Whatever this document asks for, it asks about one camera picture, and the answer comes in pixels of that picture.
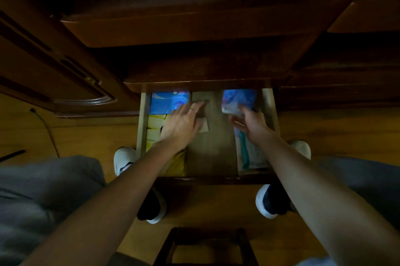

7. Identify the person's right hand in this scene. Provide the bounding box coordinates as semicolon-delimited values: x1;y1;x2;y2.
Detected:
231;105;281;148

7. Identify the person's left hand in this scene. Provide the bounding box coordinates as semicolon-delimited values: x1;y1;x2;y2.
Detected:
158;101;207;153

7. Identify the blue plastic packet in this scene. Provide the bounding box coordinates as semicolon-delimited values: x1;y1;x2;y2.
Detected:
221;89;258;118

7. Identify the person's left forearm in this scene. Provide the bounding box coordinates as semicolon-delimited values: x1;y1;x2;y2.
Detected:
18;142;189;266

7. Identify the person's right forearm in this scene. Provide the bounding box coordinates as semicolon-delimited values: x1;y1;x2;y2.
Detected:
263;137;400;266

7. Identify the blue printed flat packet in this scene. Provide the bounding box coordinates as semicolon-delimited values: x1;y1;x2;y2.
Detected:
150;91;190;116

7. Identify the white and teal packet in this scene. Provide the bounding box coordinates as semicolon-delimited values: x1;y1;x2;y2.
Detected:
234;127;270;172

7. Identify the open wooden drawer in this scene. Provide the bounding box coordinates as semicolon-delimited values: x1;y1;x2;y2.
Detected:
135;88;281;186

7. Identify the yellow flat packet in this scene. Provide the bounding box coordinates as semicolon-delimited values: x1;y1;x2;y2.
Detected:
145;114;188;178

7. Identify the person's left white shoe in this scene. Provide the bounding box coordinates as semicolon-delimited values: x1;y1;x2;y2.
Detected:
113;147;168;225

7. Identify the person's white shoe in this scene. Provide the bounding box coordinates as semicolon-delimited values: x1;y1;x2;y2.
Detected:
255;140;312;220
113;147;168;225

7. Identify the person's right white shoe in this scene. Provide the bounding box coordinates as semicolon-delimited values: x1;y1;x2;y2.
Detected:
255;140;312;220

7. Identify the dark wooden cabinet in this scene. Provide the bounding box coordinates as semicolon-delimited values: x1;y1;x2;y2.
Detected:
0;0;400;119

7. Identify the dark wooden stool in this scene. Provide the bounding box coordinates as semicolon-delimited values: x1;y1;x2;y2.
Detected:
152;227;260;266

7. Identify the person's right grey trouser leg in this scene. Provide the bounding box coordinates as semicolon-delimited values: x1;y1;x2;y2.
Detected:
314;156;400;232

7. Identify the person's grey trouser leg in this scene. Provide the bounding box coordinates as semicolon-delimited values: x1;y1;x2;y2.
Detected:
0;155;107;266
314;156;400;232

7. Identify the wooden cabinet door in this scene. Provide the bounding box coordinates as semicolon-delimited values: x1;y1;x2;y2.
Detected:
0;10;140;119

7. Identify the person's left grey trouser leg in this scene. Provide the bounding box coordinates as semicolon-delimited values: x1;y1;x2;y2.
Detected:
0;155;107;266

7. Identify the black stick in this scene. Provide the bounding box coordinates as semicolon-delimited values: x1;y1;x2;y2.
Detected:
0;149;26;163

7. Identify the thin black cable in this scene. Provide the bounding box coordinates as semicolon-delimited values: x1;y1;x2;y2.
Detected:
29;108;60;159

